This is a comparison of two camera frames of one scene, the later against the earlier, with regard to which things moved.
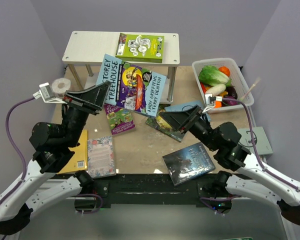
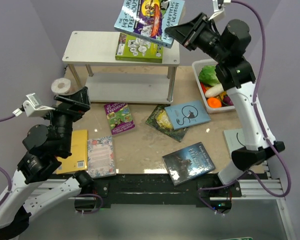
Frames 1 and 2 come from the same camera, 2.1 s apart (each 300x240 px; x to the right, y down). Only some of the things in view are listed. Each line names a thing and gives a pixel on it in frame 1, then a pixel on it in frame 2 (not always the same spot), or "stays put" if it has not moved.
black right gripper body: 196,113 → 203,36
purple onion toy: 230,100 stays put
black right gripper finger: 176,119 → 184,33
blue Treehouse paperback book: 132,88 → 148,19
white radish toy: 216,89 stays put
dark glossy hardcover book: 187,163 stays put
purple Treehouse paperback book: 120,119 stays put
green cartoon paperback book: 143,47 stays put
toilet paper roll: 59,86 stays put
